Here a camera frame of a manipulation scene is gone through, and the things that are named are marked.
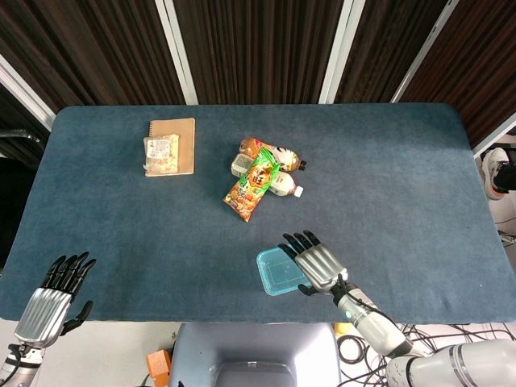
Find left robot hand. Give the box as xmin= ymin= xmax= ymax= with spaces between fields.
xmin=14 ymin=252 xmax=97 ymax=349

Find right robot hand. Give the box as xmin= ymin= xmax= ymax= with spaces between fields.
xmin=277 ymin=230 xmax=349 ymax=297

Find blue plastic lid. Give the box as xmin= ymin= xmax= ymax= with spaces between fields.
xmin=256 ymin=246 xmax=318 ymax=297

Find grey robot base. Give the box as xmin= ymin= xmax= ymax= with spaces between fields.
xmin=168 ymin=322 xmax=342 ymax=387

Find milk tea bottle white cap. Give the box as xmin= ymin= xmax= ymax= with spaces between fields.
xmin=267 ymin=170 xmax=305 ymax=198

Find green orange snack bag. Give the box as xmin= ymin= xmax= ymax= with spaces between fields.
xmin=223 ymin=146 xmax=281 ymax=223

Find brown tea bottle black cap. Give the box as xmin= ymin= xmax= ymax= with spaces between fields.
xmin=239 ymin=137 xmax=309 ymax=173

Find orange box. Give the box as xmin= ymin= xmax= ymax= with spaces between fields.
xmin=145 ymin=348 xmax=173 ymax=387

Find small clear box dark contents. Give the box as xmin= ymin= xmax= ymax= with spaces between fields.
xmin=231 ymin=152 xmax=255 ymax=177

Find blue table cloth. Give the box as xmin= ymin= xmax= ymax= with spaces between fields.
xmin=0 ymin=102 xmax=516 ymax=324

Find kraft spiral notebook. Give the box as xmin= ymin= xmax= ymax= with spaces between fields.
xmin=144 ymin=117 xmax=196 ymax=178

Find clear snack packet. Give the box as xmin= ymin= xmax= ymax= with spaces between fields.
xmin=142 ymin=134 xmax=181 ymax=175

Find white shoe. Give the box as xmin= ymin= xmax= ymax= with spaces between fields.
xmin=481 ymin=148 xmax=514 ymax=201

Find black cable bundle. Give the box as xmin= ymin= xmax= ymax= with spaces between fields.
xmin=336 ymin=322 xmax=516 ymax=384

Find black corrugated hose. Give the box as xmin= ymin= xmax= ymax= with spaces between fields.
xmin=0 ymin=127 xmax=44 ymax=147

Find white partition frame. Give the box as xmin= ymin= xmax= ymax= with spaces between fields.
xmin=154 ymin=0 xmax=199 ymax=106
xmin=317 ymin=0 xmax=356 ymax=105
xmin=390 ymin=0 xmax=460 ymax=104
xmin=0 ymin=54 xmax=56 ymax=131
xmin=471 ymin=119 xmax=516 ymax=159

